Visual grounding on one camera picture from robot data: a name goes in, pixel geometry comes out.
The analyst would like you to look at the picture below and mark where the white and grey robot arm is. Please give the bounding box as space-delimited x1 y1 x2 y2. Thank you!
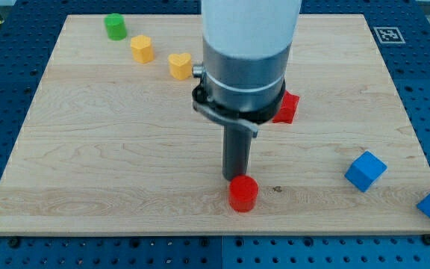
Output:
193 0 302 137

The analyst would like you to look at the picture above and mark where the light wooden board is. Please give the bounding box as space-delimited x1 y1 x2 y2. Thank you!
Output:
0 14 430 237

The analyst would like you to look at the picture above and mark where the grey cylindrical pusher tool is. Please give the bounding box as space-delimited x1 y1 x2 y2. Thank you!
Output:
222 126 252 181

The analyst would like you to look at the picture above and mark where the red cylinder block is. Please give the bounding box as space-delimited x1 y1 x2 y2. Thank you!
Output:
228 175 259 212

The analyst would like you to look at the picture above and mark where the yellow heart block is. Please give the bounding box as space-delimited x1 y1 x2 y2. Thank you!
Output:
168 52 193 80

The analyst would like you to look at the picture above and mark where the red angular block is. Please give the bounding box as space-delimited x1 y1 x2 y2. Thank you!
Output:
272 91 300 124

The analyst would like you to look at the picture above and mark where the yellow hexagon block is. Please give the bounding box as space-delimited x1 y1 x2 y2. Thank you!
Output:
130 35 155 64

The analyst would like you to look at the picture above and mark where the green cylinder block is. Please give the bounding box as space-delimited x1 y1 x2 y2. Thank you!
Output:
104 13 127 40

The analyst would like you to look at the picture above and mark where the blue cube block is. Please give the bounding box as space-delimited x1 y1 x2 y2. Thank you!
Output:
344 151 387 192

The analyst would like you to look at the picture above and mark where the black and white fiducial tag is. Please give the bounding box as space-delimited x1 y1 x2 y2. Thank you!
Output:
373 26 405 44

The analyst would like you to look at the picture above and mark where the black bolt left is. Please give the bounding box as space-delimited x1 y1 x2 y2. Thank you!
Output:
7 237 21 249

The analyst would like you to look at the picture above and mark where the black bolt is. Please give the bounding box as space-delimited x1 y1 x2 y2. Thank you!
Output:
7 237 21 249
421 234 430 246

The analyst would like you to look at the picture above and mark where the black bolt right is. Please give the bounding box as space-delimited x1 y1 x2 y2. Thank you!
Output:
421 234 430 246

